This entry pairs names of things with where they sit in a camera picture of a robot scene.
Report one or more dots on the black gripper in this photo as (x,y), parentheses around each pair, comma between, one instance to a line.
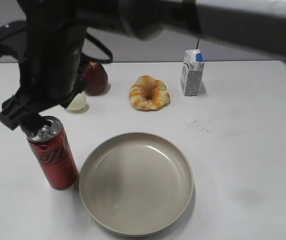
(49,70)

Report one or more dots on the red cola can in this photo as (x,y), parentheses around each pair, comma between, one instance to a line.
(52,150)

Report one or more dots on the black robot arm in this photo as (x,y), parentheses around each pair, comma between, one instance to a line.
(258,25)

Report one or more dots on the beige round plate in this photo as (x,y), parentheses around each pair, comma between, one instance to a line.
(136,184)

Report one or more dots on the white egg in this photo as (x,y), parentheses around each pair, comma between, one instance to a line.
(78,103)

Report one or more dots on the dark red apple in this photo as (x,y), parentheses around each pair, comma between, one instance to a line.
(97,79)

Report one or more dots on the orange striped bagel bread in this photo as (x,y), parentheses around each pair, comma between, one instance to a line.
(149,94)

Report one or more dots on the small white milk carton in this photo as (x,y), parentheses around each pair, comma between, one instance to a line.
(192,72)

